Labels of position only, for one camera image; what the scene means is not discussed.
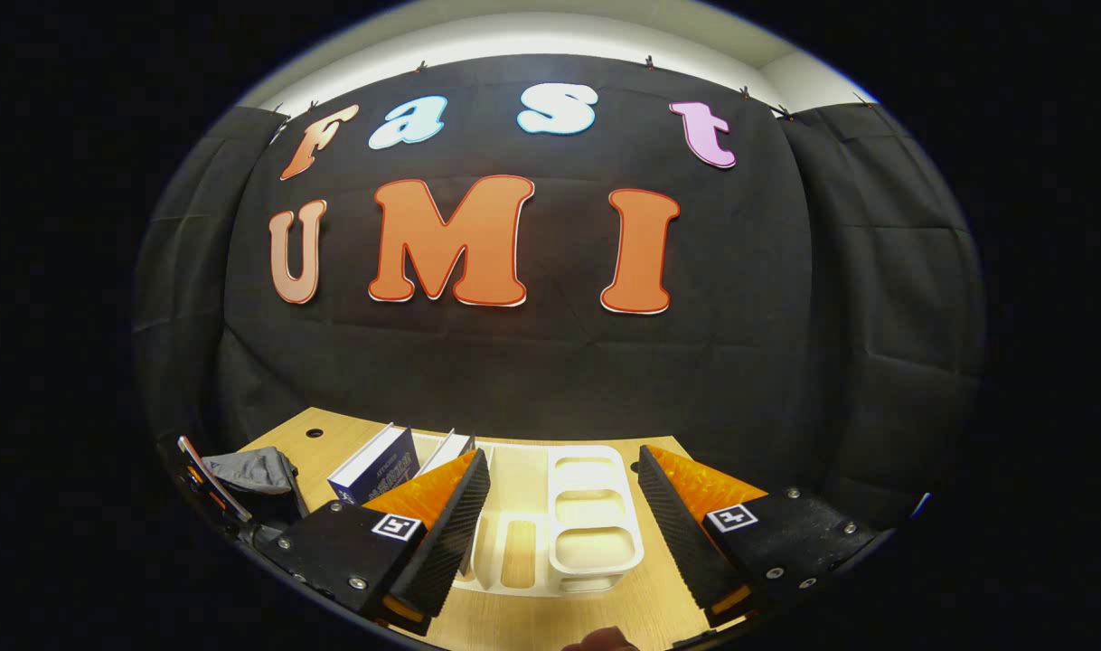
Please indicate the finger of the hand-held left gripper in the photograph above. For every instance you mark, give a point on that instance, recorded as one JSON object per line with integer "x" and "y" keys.
{"x": 214, "y": 482}

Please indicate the book with dark blue spine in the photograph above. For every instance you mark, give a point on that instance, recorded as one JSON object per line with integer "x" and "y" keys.
{"x": 383, "y": 470}

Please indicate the white book with blue picture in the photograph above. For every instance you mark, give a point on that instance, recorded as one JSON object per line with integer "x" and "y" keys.
{"x": 446, "y": 446}

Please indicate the cream white bookshelf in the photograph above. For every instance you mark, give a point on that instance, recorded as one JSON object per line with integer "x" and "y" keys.
{"x": 564, "y": 542}

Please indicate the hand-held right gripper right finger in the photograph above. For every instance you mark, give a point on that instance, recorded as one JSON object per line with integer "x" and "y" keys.
{"x": 682, "y": 542}

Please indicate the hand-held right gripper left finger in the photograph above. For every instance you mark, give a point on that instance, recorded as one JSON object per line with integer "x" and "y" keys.
{"x": 456, "y": 542}

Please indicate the grey schoolbag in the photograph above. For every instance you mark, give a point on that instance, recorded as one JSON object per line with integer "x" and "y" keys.
{"x": 252, "y": 470}

